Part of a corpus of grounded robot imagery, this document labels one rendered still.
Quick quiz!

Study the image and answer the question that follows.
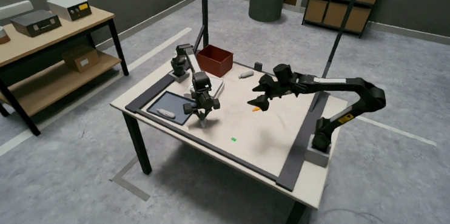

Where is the red open box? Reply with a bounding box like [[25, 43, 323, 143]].
[[196, 44, 233, 78]]

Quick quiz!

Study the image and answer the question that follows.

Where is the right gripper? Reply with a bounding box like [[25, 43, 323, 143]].
[[183, 98, 220, 118]]

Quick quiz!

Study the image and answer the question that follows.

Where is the white digital weighing scale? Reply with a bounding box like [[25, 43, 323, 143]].
[[184, 76, 225, 99]]

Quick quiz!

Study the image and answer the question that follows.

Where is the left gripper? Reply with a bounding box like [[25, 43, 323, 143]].
[[247, 81, 284, 112]]

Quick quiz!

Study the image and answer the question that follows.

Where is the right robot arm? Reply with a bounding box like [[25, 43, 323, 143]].
[[170, 44, 214, 110]]

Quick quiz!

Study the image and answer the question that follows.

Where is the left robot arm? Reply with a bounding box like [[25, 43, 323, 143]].
[[259, 64, 386, 153]]

